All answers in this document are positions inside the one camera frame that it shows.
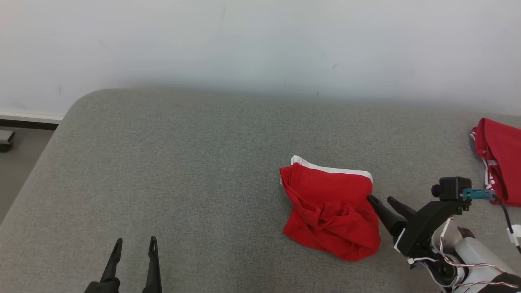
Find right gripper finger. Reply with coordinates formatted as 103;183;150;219
387;197;416;220
368;195;407;238

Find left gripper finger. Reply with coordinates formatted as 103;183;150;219
101;238;123;282
142;236;162;293

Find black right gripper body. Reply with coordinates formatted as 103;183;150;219
394;200;464;258

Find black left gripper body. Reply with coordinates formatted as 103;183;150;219
83;278;121;293

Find red shorts with white trim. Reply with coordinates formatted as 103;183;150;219
279;155;382;262

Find red jersey with white sleeves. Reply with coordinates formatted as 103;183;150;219
471;118;521;207

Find dark grey floor object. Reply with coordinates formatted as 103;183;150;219
0;130;15;152

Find white skirting board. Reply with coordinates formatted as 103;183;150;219
0;111;63;131

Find red white twisted wires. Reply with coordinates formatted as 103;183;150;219
439;218;521;290

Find teal cable connector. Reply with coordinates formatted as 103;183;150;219
463;188;495;201

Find thin black camera cable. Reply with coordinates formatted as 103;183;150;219
490;195;521;255

